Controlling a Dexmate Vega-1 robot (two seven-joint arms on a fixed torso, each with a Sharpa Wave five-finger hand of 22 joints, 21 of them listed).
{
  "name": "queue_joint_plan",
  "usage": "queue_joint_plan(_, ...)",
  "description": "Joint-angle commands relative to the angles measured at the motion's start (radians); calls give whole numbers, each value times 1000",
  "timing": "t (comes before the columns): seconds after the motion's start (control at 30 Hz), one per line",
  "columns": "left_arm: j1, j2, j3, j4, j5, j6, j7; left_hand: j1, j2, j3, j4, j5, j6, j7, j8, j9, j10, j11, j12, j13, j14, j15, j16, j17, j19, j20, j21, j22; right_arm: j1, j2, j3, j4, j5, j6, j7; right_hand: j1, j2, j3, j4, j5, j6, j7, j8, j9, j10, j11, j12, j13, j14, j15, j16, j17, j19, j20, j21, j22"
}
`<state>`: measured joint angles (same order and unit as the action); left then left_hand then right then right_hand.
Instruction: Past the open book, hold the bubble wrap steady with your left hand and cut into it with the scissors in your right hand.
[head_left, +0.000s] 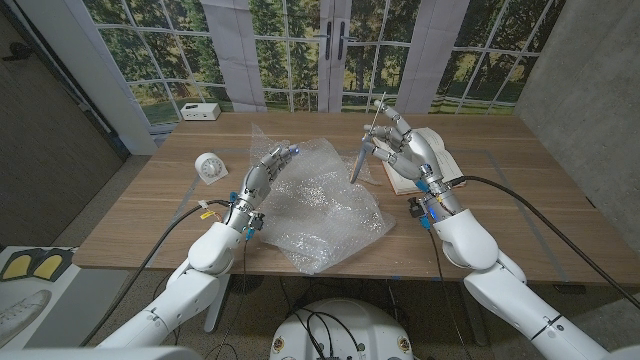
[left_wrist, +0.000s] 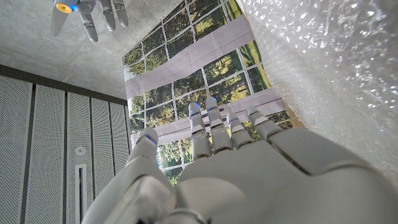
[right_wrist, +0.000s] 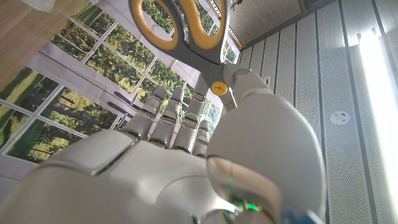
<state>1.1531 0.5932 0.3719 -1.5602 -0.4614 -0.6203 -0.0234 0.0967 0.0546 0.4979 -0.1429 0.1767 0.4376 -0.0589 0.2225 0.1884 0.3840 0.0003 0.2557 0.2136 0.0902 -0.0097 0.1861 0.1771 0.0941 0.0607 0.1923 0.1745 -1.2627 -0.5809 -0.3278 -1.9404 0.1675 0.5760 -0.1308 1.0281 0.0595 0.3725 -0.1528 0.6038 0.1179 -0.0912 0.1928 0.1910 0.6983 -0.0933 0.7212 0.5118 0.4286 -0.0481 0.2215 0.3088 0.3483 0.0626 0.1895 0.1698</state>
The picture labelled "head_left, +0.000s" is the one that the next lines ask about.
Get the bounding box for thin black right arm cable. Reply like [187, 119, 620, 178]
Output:
[425, 227, 475, 360]

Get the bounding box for small clear bubble wrap piece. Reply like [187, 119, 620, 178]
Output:
[339, 152, 382, 185]

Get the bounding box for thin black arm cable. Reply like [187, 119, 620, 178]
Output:
[425, 227, 475, 360]
[209, 238, 249, 354]

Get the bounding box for printed forest window backdrop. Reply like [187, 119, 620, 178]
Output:
[14, 0, 569, 156]

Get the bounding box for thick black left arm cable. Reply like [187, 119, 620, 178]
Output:
[78, 198, 232, 348]

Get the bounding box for black door handle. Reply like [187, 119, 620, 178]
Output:
[1, 41, 32, 63]

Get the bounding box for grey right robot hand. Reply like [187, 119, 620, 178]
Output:
[362, 99, 452, 194]

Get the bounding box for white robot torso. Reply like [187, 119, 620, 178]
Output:
[269, 297, 415, 360]

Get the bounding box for white floor mat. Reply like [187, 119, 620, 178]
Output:
[0, 244, 81, 351]

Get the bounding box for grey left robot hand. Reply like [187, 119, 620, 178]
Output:
[240, 143, 301, 214]

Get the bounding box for white power socket box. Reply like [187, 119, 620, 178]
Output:
[179, 102, 222, 122]

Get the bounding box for white table leg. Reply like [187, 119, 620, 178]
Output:
[203, 274, 232, 334]

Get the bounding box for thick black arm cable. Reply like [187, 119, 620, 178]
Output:
[78, 198, 232, 348]
[448, 174, 640, 311]

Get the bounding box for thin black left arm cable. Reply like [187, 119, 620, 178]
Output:
[209, 238, 249, 354]

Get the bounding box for black and yellow foot pedal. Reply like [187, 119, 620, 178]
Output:
[30, 248, 75, 281]
[0, 248, 37, 282]

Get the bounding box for open paperback book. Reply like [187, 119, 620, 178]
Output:
[372, 126, 467, 196]

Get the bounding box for dark brown door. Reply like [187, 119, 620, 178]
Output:
[0, 9, 126, 246]

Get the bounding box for grey scissors with yellow handles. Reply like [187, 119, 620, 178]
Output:
[348, 91, 388, 185]

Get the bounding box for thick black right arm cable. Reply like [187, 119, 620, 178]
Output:
[448, 174, 640, 311]

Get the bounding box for white round kitchen timer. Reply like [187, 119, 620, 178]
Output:
[194, 151, 229, 186]

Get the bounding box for grey table leg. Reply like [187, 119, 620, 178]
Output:
[457, 287, 490, 347]

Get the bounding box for white sneaker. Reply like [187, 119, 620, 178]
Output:
[0, 289, 53, 346]

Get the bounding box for large clear bubble wrap sheet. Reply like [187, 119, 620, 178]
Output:
[248, 122, 397, 275]

